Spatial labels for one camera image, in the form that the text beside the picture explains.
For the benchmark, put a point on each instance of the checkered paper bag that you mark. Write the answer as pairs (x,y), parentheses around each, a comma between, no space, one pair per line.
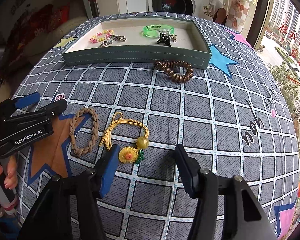
(237,15)

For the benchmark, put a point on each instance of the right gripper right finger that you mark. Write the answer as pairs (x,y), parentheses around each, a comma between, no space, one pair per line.
(244,217)

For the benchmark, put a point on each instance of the dark window frame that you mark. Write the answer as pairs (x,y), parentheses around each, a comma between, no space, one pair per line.
(258,22)

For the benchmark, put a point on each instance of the cream sofa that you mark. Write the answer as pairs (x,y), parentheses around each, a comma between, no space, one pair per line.
(46,41)

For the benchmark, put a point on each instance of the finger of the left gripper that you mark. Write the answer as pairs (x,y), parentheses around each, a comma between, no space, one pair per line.
(53,109)
(25,101)

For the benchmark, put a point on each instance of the blue grid star tablecloth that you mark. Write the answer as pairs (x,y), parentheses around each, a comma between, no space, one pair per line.
(231,117)

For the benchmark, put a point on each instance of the green shallow tray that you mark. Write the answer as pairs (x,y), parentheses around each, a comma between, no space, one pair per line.
(190,45)

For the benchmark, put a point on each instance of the red cushion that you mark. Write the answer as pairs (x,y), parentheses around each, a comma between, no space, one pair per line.
(49,18)

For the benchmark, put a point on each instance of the person's left hand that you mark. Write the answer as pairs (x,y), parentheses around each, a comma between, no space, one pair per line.
(11,179)

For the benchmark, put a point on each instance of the silver star hair clip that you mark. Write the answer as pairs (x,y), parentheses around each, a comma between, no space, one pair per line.
(118,38)

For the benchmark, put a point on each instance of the beige bunny hair clip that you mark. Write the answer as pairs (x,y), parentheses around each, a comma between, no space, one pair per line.
(173,38)

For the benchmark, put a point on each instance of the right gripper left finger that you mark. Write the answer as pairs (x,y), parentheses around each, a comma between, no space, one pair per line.
(49,217)

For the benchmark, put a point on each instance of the black claw hair clip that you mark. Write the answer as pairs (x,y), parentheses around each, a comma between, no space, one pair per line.
(165,39)

